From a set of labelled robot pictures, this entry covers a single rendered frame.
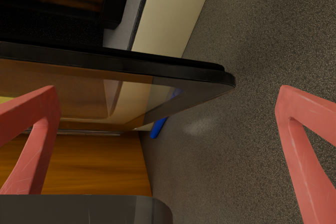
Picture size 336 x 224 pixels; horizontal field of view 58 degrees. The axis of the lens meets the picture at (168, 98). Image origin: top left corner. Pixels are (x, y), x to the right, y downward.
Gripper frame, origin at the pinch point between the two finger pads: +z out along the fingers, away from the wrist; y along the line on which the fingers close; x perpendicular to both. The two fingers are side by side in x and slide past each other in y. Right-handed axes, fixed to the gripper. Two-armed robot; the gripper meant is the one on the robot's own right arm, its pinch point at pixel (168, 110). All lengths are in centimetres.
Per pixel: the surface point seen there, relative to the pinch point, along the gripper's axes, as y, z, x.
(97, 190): 10.4, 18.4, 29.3
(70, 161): 15.0, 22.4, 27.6
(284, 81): -8.9, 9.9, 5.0
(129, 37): 4.8, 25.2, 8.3
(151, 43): 2.1, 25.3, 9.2
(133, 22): 4.2, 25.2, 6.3
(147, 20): 2.5, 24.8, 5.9
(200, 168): -3.7, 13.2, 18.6
